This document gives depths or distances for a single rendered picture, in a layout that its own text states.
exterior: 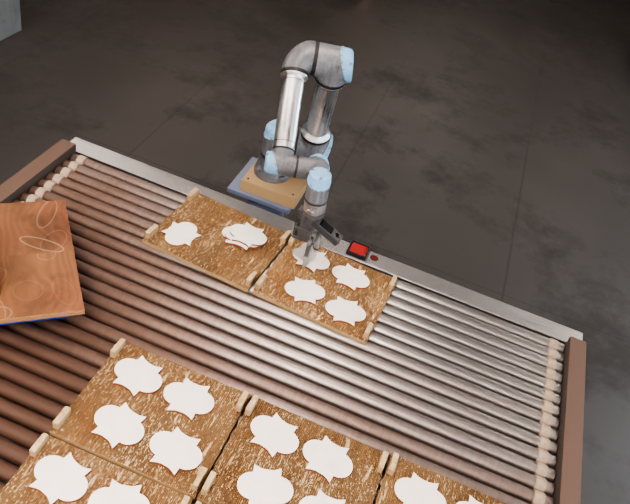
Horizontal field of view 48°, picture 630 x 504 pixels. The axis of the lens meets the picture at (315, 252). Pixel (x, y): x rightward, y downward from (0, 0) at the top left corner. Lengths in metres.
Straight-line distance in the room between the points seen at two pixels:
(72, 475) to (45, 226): 0.83
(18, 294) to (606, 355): 3.11
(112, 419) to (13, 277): 0.52
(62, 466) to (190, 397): 0.37
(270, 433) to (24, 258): 0.89
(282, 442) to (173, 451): 0.29
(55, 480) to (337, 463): 0.71
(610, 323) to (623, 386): 0.48
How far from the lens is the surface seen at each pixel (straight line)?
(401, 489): 1.97
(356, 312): 2.34
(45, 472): 1.88
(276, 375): 2.13
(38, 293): 2.12
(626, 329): 4.46
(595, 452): 3.70
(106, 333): 2.18
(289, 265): 2.44
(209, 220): 2.56
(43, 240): 2.29
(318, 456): 1.95
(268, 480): 1.89
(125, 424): 1.94
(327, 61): 2.46
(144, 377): 2.04
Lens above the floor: 2.55
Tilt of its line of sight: 40 degrees down
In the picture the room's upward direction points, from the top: 16 degrees clockwise
